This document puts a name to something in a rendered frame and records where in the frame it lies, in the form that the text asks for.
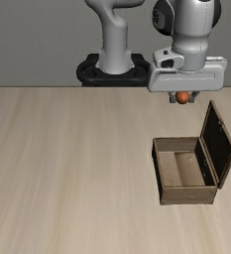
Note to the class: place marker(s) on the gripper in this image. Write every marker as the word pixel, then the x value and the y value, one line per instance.
pixel 186 77

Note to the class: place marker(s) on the orange egg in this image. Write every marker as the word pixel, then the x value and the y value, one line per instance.
pixel 182 97

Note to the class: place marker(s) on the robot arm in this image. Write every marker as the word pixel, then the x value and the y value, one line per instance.
pixel 115 43

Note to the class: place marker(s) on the dark wooden box lid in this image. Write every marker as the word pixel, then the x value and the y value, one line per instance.
pixel 218 142

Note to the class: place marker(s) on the brown wooden box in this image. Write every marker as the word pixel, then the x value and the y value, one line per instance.
pixel 186 172

